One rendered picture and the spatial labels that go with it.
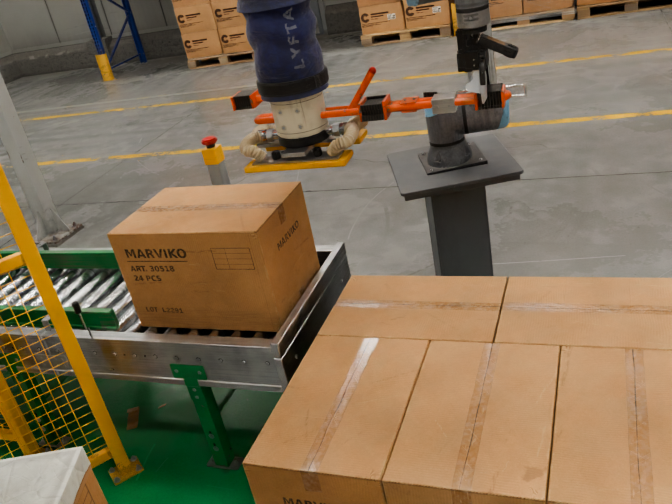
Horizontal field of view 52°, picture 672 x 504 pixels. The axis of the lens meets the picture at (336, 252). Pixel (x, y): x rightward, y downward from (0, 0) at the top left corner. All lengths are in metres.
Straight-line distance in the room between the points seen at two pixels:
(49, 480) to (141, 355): 1.26
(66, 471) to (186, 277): 1.21
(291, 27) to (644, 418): 1.43
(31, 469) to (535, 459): 1.14
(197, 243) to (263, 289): 0.27
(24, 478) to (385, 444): 0.92
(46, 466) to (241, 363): 1.09
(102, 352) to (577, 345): 1.66
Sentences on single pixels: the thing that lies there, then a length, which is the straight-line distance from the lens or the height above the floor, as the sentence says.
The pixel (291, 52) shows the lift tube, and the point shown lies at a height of 1.47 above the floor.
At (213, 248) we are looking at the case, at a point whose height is 0.89.
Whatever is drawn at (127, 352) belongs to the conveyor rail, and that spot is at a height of 0.54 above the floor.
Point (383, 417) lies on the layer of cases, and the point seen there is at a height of 0.54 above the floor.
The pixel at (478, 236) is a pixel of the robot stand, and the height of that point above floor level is 0.42.
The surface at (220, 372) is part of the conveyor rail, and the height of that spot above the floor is 0.47.
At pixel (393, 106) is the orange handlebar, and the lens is 2.14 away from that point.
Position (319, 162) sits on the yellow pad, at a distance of 2.14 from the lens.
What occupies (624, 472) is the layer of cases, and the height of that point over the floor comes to 0.54.
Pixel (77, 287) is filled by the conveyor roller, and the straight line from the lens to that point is 3.29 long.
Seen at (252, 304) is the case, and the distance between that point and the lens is 2.41.
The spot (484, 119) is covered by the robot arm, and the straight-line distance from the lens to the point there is 2.91.
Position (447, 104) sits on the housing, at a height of 1.25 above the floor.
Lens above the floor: 1.85
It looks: 27 degrees down
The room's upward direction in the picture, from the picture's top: 12 degrees counter-clockwise
